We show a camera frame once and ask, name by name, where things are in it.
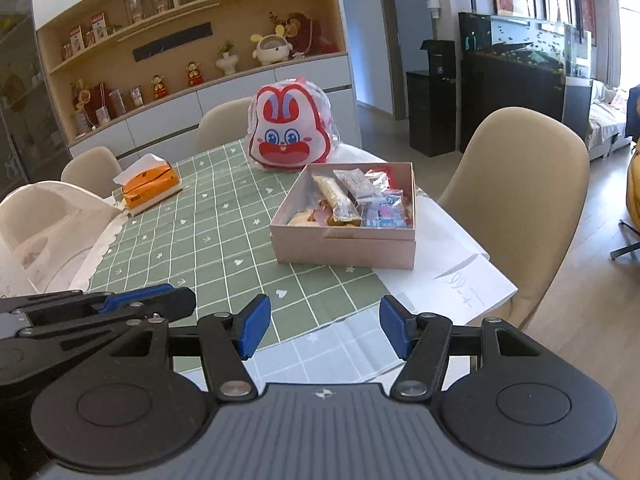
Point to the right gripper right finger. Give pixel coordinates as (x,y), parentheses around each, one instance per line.
(422,342)

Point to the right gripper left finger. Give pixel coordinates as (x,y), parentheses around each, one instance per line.
(227,341)

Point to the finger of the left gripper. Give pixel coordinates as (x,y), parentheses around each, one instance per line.
(115,301)

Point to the blue white candy packet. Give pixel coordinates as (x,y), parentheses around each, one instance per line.
(387,211)

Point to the clear packet beige biscuits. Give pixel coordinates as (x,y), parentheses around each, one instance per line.
(344,212)

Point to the white red rice cracker packet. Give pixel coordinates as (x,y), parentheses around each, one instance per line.
(311,217)

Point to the red roast chicken packet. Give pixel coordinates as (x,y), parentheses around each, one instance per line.
(392,178)

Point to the purple packet green olives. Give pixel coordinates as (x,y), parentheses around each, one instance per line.
(358,185)

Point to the pink cardboard box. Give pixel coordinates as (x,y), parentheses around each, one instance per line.
(345,229)

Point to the green checked tablecloth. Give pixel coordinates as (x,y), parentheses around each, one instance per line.
(214,238)

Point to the orange tissue box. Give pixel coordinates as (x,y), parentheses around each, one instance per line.
(147,182)

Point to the beige chair far left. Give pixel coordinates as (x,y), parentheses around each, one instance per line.
(94,171)

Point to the beige chair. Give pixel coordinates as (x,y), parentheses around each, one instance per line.
(225,123)
(94,171)
(519,191)

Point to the beige chair right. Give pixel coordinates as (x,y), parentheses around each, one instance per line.
(519,191)

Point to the beige chair far middle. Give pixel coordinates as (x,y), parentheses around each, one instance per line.
(225,123)

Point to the red doll figurine left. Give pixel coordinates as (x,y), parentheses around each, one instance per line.
(159,88)

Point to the red doll figurine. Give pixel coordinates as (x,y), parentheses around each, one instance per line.
(194,74)
(159,88)

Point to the red white rabbit plush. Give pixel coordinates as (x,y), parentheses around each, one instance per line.
(290,125)

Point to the red doll figurine right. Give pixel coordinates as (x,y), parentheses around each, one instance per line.
(194,74)

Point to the white vase figurine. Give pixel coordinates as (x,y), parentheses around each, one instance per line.
(227,60)

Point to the black small cabinet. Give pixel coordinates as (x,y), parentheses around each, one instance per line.
(432,100)

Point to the wooden display shelf unit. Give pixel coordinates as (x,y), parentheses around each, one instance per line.
(99,58)

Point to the white rabbit figurine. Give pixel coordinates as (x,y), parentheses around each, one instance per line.
(273,48)

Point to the black aquarium cabinet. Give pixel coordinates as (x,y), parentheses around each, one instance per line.
(516,59)

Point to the brown monkey plush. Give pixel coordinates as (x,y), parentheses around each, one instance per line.
(303,34)

